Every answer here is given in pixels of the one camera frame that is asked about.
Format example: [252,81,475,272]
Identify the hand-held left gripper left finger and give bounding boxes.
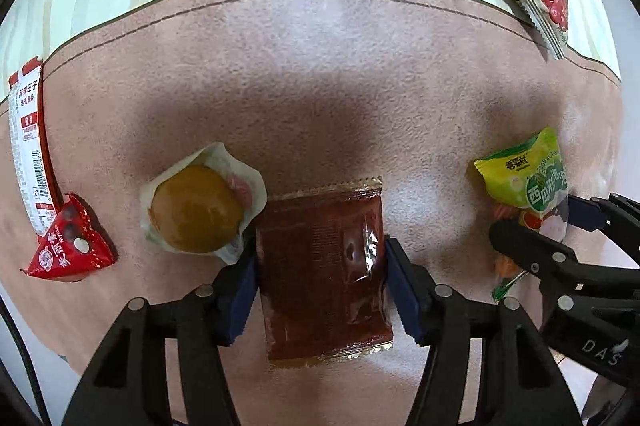
[61,229,261,426]

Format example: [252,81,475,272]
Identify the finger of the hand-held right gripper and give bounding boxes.
[488,219,640,312]
[565,193,640,267]

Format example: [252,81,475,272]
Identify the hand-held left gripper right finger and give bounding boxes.
[384,236,583,426]

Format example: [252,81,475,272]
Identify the green candy ball bag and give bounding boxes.
[472,127,571,304]

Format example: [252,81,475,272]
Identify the dark red snack sachet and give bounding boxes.
[255,176,396,363]

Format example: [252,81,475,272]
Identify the round brown pastry in wrapper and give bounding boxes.
[139,142,268,266]

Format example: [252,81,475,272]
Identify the red triangular snack packet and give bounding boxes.
[21,192,119,282]

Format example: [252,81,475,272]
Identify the cat print blanket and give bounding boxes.
[0,0,626,426]

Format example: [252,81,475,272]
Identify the red white long sausage packet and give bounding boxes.
[8,55,66,237]

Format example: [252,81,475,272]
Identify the black cable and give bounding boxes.
[0,296,51,426]

